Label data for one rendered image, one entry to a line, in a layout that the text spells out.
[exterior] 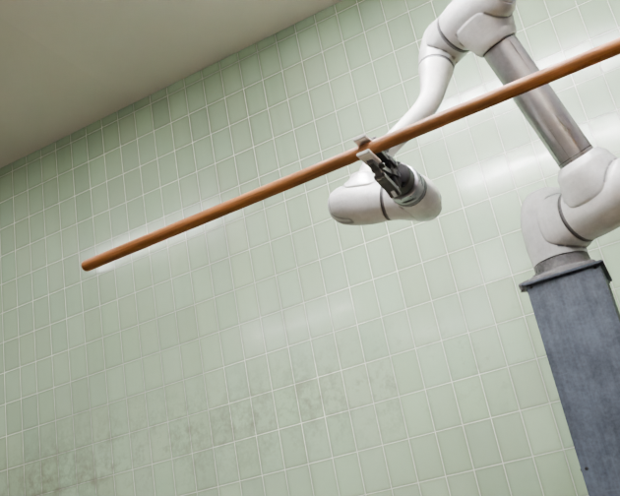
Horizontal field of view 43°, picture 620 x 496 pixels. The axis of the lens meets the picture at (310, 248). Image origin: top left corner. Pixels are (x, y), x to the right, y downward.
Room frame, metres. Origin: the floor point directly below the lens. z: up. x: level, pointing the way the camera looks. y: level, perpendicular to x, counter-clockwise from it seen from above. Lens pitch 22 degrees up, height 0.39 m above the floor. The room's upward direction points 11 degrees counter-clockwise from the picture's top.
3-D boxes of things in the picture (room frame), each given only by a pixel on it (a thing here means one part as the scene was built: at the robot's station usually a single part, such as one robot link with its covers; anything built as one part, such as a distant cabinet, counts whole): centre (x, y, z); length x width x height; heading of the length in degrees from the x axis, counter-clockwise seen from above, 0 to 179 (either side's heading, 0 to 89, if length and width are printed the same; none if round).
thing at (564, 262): (2.13, -0.67, 1.03); 0.22 x 0.18 x 0.06; 67
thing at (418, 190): (1.72, -0.25, 1.20); 0.09 x 0.06 x 0.09; 67
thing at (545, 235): (2.11, -0.69, 1.17); 0.18 x 0.16 x 0.22; 35
